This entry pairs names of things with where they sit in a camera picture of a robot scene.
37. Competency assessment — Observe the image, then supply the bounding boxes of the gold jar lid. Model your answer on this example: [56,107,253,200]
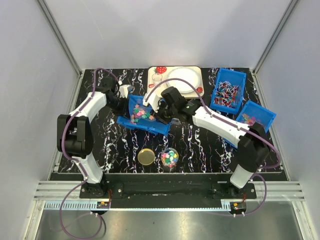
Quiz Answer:
[137,148,156,166]

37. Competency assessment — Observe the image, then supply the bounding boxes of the blue bin of gummy candies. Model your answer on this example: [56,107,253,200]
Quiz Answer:
[235,100,277,133]

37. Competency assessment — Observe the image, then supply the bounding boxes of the clear drinking glass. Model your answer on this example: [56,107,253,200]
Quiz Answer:
[151,72,163,86]

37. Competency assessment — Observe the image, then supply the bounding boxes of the clear plastic scoop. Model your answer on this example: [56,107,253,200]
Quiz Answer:
[149,113,181,125]

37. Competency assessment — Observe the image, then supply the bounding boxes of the aluminium front rail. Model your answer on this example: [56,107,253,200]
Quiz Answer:
[33,181,305,212]

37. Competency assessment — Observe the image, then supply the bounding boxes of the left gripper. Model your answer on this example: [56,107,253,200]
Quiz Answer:
[107,95,131,120]

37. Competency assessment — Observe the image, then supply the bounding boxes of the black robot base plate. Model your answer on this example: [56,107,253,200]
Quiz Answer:
[79,173,257,200]

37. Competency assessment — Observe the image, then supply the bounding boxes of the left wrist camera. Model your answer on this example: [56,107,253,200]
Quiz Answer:
[119,84,133,99]

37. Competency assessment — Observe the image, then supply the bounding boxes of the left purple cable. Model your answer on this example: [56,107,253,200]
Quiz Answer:
[58,67,123,238]

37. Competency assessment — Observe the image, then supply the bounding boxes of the right aluminium corner post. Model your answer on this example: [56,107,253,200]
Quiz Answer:
[252,0,300,76]

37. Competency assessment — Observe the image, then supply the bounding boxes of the clear plastic jar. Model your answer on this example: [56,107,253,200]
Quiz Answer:
[160,147,179,173]

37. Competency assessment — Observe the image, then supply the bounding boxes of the strawberry pattern tray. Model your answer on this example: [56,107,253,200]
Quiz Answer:
[147,66,205,99]

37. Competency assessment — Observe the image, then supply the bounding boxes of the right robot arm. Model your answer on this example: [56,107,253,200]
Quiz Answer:
[144,87,271,199]

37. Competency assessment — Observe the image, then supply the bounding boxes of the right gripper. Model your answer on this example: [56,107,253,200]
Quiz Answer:
[150,100,177,126]

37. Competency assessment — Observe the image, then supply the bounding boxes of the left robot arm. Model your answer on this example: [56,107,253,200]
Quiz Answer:
[57,79,132,198]

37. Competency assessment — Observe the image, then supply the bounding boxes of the scooped star candies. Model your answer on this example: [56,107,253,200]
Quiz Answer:
[161,148,179,168]

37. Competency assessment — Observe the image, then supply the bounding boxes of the blue bin of star candies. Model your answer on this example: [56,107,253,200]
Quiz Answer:
[116,94,171,136]

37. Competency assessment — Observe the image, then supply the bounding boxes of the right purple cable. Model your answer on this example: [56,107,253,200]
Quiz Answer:
[142,78,282,217]

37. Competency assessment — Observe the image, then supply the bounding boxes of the purple cable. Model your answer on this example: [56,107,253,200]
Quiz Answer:
[58,67,123,238]
[142,78,282,217]

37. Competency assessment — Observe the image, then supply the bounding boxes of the blue bin of lollipops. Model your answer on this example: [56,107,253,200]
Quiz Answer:
[209,68,247,115]

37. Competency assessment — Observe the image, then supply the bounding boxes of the aluminium corner post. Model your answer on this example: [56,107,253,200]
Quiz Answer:
[252,0,300,76]
[35,0,82,77]

